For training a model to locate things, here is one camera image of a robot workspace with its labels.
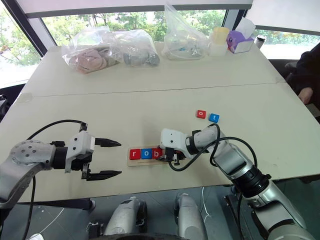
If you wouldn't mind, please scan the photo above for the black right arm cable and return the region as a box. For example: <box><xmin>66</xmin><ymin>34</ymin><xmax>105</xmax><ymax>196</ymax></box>
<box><xmin>167</xmin><ymin>123</ymin><xmax>259</xmax><ymax>172</ymax></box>

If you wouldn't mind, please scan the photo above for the blue letter o block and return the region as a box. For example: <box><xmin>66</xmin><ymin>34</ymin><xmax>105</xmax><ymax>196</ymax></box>
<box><xmin>140</xmin><ymin>148</ymin><xmax>154</xmax><ymax>161</ymax></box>

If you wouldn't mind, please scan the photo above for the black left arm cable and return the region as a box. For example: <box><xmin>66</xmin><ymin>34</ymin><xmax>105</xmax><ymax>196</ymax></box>
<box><xmin>21</xmin><ymin>119</ymin><xmax>89</xmax><ymax>240</ymax></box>

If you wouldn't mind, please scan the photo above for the wooden letter tray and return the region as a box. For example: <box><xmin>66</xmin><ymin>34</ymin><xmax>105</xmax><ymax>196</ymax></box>
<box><xmin>126</xmin><ymin>146</ymin><xmax>186</xmax><ymax>168</ymax></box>

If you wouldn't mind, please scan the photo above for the plastic bag with pink items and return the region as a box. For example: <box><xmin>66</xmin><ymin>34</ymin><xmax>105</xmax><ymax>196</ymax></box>
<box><xmin>61</xmin><ymin>25</ymin><xmax>121</xmax><ymax>75</ymax></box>

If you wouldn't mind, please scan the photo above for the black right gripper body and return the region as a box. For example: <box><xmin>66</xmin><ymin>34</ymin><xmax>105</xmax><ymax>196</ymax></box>
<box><xmin>163</xmin><ymin>147</ymin><xmax>187</xmax><ymax>167</ymax></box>

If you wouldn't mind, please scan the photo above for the silver robot leg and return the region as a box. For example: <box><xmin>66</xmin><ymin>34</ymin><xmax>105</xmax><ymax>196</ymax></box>
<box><xmin>103</xmin><ymin>196</ymin><xmax>149</xmax><ymax>236</ymax></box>
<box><xmin>173</xmin><ymin>192</ymin><xmax>209</xmax><ymax>240</ymax></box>

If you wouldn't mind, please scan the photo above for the red letter b block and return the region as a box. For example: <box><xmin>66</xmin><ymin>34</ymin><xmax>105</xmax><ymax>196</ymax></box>
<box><xmin>152</xmin><ymin>148</ymin><xmax>164</xmax><ymax>161</ymax></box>

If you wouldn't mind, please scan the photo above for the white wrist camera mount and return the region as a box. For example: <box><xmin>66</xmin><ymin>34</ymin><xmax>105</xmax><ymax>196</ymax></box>
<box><xmin>65</xmin><ymin>130</ymin><xmax>96</xmax><ymax>161</ymax></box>
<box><xmin>159</xmin><ymin>128</ymin><xmax>189</xmax><ymax>151</ymax></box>

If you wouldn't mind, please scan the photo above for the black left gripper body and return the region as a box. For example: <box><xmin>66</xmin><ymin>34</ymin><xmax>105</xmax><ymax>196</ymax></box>
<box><xmin>64</xmin><ymin>152</ymin><xmax>93</xmax><ymax>181</ymax></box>

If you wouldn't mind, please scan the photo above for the thin white floor cable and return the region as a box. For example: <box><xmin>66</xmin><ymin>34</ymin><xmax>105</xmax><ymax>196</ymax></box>
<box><xmin>201</xmin><ymin>186</ymin><xmax>211</xmax><ymax>227</ymax></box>

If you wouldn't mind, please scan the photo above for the grey metal bottle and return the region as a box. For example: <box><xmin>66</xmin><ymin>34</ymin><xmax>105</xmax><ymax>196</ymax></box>
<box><xmin>254</xmin><ymin>34</ymin><xmax>268</xmax><ymax>50</ymax></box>

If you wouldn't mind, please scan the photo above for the purple tissue box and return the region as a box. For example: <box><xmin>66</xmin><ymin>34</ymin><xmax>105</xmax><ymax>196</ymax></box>
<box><xmin>225</xmin><ymin>18</ymin><xmax>257</xmax><ymax>55</ymax></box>

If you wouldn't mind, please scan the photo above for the red letter r block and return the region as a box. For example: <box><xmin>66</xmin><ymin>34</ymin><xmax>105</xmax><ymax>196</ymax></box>
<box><xmin>129</xmin><ymin>148</ymin><xmax>142</xmax><ymax>161</ymax></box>

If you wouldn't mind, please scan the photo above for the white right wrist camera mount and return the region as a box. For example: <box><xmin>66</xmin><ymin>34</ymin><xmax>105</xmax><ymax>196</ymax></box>
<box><xmin>159</xmin><ymin>128</ymin><xmax>189</xmax><ymax>151</ymax></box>

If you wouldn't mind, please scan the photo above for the yellow and white plastic container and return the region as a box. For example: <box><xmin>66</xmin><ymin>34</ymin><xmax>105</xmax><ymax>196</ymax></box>
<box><xmin>208</xmin><ymin>26</ymin><xmax>230</xmax><ymax>57</ymax></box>

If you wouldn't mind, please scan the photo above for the person in dark clothing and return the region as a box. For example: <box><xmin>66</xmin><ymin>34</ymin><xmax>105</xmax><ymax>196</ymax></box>
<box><xmin>284</xmin><ymin>42</ymin><xmax>320</xmax><ymax>107</ymax></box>

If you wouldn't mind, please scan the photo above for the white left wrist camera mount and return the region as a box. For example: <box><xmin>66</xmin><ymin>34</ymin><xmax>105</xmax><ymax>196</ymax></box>
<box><xmin>65</xmin><ymin>130</ymin><xmax>96</xmax><ymax>161</ymax></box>

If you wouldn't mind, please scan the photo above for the bystander bare hand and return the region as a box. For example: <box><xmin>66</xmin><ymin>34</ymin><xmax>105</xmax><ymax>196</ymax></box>
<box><xmin>298</xmin><ymin>87</ymin><xmax>314</xmax><ymax>105</ymax></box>

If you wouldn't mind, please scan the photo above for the blue letter t block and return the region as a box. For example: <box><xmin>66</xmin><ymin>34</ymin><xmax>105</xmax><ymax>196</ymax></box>
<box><xmin>207</xmin><ymin>113</ymin><xmax>221</xmax><ymax>124</ymax></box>

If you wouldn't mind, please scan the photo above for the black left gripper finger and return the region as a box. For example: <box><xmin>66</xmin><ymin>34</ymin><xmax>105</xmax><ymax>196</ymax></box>
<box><xmin>86</xmin><ymin>170</ymin><xmax>123</xmax><ymax>182</ymax></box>
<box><xmin>94</xmin><ymin>137</ymin><xmax>123</xmax><ymax>148</ymax></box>

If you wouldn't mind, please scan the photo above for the plastic bag with grey items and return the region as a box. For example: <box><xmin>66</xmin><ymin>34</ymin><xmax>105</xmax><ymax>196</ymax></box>
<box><xmin>111</xmin><ymin>29</ymin><xmax>161</xmax><ymax>68</ymax></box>

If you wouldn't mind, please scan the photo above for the red letter o block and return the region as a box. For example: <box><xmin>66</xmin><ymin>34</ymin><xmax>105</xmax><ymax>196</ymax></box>
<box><xmin>194</xmin><ymin>109</ymin><xmax>208</xmax><ymax>120</ymax></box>

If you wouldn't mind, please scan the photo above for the tall clear plastic bag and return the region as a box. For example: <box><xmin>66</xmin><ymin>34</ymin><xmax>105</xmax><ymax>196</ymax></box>
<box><xmin>161</xmin><ymin>1</ymin><xmax>210</xmax><ymax>61</ymax></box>

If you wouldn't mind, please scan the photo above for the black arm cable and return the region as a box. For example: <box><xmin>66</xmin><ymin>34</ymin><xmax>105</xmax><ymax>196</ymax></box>
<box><xmin>167</xmin><ymin>123</ymin><xmax>259</xmax><ymax>172</ymax></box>
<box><xmin>21</xmin><ymin>119</ymin><xmax>89</xmax><ymax>240</ymax></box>

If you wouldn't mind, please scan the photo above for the black object beside table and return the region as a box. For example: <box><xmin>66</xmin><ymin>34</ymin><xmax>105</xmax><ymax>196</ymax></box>
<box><xmin>0</xmin><ymin>94</ymin><xmax>11</xmax><ymax>121</ymax></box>

